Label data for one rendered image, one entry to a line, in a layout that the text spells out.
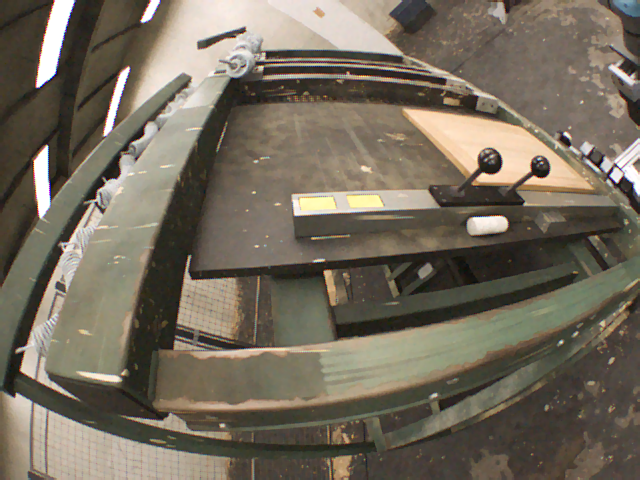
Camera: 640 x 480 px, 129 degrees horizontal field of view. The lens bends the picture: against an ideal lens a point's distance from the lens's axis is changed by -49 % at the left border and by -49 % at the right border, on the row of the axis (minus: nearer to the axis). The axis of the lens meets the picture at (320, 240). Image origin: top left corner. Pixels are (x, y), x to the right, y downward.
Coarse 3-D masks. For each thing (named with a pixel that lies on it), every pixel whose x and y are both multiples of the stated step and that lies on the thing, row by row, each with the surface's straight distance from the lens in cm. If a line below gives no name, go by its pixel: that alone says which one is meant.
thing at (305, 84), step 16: (240, 80) 106; (256, 80) 106; (272, 80) 106; (288, 80) 106; (304, 80) 106; (320, 80) 107; (336, 80) 108; (352, 80) 110; (368, 80) 111; (384, 80) 113; (400, 80) 120; (256, 96) 107; (272, 96) 107; (368, 96) 113; (384, 96) 115; (400, 96) 117; (416, 96) 120; (432, 96) 123; (448, 96) 127; (464, 96) 131; (480, 96) 136
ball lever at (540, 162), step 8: (536, 160) 50; (544, 160) 50; (536, 168) 50; (544, 168) 50; (528, 176) 53; (536, 176) 51; (544, 176) 51; (512, 184) 56; (520, 184) 55; (504, 192) 56; (512, 192) 58
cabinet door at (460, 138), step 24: (432, 120) 95; (456, 120) 103; (480, 120) 114; (456, 144) 80; (480, 144) 88; (504, 144) 98; (528, 144) 112; (504, 168) 79; (528, 168) 88; (552, 168) 101; (576, 192) 99
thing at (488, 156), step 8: (480, 152) 42; (488, 152) 41; (496, 152) 42; (480, 160) 42; (488, 160) 41; (496, 160) 41; (480, 168) 42; (488, 168) 41; (496, 168) 42; (472, 176) 45; (464, 184) 47; (448, 192) 49; (456, 192) 49
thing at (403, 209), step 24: (336, 192) 45; (360, 192) 45; (384, 192) 46; (408, 192) 48; (528, 192) 66; (552, 192) 74; (312, 216) 40; (336, 216) 41; (360, 216) 42; (384, 216) 43; (408, 216) 45; (432, 216) 47; (456, 216) 50; (480, 216) 53; (504, 216) 58; (528, 216) 63; (576, 216) 81; (600, 216) 96
